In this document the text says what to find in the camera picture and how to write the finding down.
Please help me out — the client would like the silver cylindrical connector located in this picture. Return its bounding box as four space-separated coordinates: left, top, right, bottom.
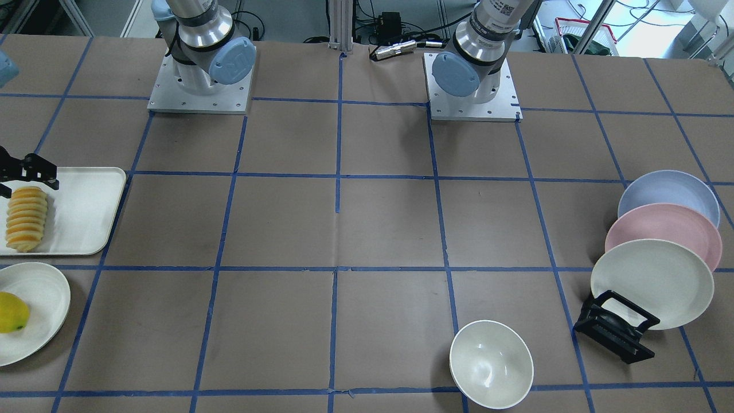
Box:
369 40 417 62

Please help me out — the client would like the white shallow plate with lemon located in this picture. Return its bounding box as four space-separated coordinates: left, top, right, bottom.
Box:
1 262 71 367

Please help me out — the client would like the pink plate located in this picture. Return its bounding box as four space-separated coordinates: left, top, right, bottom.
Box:
604 203 723 270

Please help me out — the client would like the cream plate in rack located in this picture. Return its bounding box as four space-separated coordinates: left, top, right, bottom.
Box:
590 239 714 331

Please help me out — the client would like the black plate rack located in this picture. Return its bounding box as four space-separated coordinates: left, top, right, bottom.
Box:
573 290 661 364

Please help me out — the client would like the white bowl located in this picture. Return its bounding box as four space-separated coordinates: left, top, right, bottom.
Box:
448 321 534 410

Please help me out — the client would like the white rectangular tray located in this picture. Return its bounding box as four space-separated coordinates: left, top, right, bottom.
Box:
26 167 127 256

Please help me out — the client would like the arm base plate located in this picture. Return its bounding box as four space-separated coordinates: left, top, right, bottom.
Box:
147 48 257 115
424 53 522 122

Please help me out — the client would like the black power adapter box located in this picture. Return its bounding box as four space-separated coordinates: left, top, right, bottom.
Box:
376 11 402 45

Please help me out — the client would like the yellow lemon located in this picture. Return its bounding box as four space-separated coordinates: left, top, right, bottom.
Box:
1 292 30 334

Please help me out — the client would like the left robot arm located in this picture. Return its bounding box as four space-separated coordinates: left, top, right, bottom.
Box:
430 1 534 104

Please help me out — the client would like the blue plate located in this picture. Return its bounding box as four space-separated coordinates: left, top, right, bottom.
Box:
617 170 721 227

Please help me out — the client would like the aluminium frame post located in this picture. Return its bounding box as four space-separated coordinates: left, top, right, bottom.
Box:
327 0 354 56

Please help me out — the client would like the red white basket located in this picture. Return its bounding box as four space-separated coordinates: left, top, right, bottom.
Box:
545 17 620 56

